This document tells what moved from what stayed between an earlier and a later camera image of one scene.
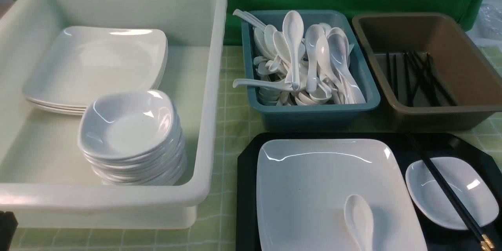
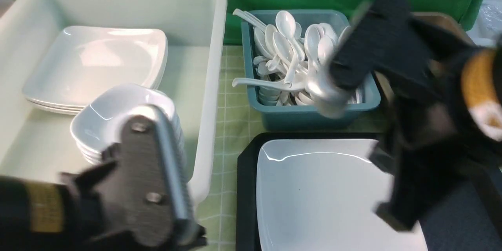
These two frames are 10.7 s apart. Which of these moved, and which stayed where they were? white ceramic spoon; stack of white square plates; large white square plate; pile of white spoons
Moved: white ceramic spoon
Stayed: stack of white square plates; pile of white spoons; large white square plate
